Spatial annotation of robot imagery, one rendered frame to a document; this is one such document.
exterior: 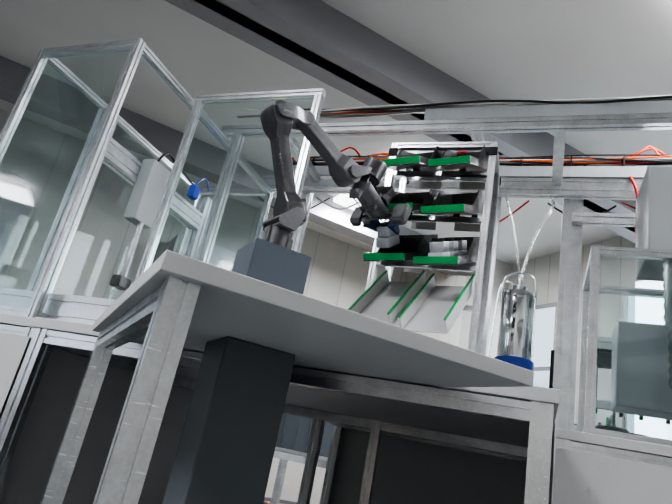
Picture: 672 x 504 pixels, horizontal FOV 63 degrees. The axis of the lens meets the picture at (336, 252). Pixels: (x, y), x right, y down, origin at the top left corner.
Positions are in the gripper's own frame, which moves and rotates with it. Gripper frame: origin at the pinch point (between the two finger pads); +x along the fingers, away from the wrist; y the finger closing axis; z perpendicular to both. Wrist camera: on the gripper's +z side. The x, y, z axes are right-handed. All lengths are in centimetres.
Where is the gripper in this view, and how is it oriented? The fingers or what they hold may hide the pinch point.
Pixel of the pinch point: (387, 226)
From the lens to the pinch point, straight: 163.2
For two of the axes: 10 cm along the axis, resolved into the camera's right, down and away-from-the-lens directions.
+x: 4.8, 6.3, 6.1
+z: 3.9, -7.8, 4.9
